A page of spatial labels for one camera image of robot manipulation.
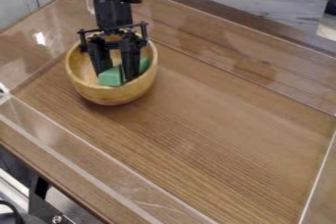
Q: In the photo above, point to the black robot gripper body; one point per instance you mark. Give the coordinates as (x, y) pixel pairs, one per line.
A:
(117, 31)

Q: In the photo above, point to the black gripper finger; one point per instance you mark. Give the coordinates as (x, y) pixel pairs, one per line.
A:
(101, 57)
(131, 57)

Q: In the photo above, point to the brown wooden bowl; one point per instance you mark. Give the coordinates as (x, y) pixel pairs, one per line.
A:
(85, 80)

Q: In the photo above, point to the green rectangular block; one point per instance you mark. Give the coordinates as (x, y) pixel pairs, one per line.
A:
(114, 76)

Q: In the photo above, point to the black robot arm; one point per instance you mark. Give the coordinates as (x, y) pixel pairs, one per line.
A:
(114, 13)

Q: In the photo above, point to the clear acrylic tray wall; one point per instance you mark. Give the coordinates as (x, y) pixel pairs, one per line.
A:
(230, 142)

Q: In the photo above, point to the black table leg bracket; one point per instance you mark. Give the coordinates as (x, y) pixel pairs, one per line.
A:
(39, 207)

